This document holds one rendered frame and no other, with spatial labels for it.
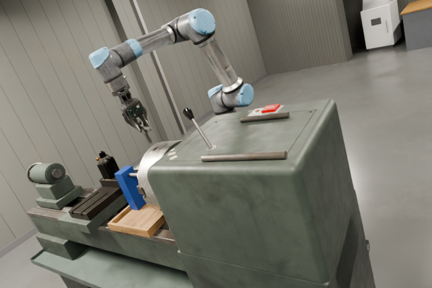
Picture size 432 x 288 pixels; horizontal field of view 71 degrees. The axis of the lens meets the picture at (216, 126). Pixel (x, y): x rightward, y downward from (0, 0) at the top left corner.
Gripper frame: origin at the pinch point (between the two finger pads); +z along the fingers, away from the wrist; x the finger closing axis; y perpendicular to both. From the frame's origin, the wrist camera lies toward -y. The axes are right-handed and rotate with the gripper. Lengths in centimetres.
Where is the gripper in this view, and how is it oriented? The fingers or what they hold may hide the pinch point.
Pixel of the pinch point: (144, 130)
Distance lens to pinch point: 127.0
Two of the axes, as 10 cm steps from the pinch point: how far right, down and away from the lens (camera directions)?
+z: 4.0, 8.1, 4.3
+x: 8.0, -5.3, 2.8
